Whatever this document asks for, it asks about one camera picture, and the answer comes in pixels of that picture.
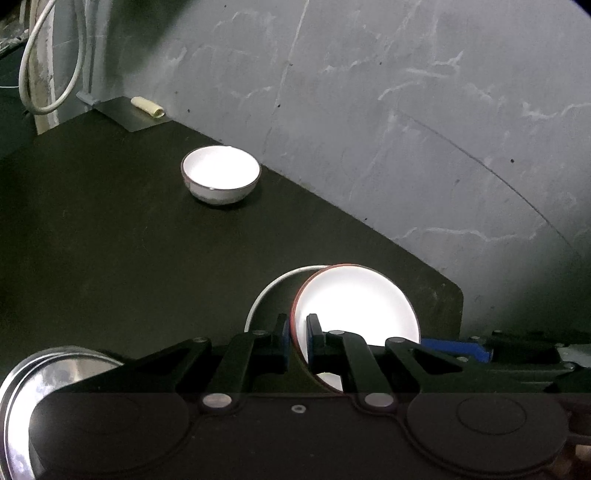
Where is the dark cabinet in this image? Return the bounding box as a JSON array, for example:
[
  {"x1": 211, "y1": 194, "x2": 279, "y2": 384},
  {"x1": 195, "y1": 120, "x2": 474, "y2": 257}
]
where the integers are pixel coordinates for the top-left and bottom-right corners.
[{"x1": 0, "y1": 41, "x2": 38, "y2": 158}]

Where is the white bowl with dark rim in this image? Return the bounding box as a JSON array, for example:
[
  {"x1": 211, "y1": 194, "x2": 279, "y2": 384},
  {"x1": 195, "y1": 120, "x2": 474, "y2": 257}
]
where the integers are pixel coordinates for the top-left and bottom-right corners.
[{"x1": 180, "y1": 146, "x2": 262, "y2": 207}]

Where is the white bowl with red rim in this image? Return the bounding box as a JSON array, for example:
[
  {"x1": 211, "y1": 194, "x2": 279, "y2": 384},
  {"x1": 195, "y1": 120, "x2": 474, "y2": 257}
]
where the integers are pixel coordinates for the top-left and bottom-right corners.
[{"x1": 291, "y1": 264, "x2": 422, "y2": 393}]

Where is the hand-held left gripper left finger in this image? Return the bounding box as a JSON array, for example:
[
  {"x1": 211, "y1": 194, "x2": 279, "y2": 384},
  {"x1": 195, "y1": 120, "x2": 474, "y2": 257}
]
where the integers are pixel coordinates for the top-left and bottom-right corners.
[{"x1": 60, "y1": 314, "x2": 291, "y2": 414}]

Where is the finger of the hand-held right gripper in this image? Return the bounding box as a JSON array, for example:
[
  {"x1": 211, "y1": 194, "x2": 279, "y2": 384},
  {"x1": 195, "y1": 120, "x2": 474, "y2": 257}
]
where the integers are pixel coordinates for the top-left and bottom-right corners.
[{"x1": 421, "y1": 330, "x2": 561, "y2": 370}]

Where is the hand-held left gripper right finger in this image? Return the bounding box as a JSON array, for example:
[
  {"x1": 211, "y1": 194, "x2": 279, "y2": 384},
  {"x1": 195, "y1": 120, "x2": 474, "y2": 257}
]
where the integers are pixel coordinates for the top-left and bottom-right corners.
[{"x1": 306, "y1": 314, "x2": 550, "y2": 411}]

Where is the small steel plate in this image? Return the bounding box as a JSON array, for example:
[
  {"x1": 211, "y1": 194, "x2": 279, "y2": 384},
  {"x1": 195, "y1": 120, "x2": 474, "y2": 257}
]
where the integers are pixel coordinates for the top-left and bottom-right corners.
[{"x1": 9, "y1": 357, "x2": 123, "y2": 480}]

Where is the white hose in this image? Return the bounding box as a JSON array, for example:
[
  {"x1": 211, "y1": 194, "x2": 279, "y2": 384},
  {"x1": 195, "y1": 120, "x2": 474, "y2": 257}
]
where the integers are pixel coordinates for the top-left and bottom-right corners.
[{"x1": 18, "y1": 0, "x2": 88, "y2": 114}]

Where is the grey metal sheet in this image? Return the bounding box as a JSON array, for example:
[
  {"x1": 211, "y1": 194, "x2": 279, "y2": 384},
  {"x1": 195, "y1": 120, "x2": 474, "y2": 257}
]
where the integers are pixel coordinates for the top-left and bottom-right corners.
[{"x1": 76, "y1": 91, "x2": 174, "y2": 133}]

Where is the large deep steel plate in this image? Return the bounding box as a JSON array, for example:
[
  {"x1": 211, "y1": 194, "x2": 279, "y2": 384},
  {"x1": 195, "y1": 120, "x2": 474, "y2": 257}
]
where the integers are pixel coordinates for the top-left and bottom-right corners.
[{"x1": 0, "y1": 345, "x2": 125, "y2": 480}]

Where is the cream paper roll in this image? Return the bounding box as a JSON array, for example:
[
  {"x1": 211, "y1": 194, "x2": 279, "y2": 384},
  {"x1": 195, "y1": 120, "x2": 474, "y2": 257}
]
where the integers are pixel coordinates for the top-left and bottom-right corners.
[{"x1": 130, "y1": 96, "x2": 165, "y2": 118}]

